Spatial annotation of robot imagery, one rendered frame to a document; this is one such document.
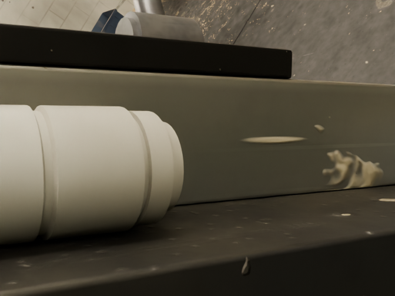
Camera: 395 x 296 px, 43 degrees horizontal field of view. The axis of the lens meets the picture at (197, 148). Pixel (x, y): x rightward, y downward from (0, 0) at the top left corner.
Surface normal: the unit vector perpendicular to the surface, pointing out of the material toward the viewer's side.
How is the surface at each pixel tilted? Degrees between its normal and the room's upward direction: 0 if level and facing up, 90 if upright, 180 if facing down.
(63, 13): 90
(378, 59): 0
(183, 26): 71
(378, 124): 90
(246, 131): 90
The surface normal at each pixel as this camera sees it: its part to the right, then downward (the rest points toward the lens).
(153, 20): 0.39, -0.57
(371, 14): -0.74, -0.47
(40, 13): 0.43, 0.21
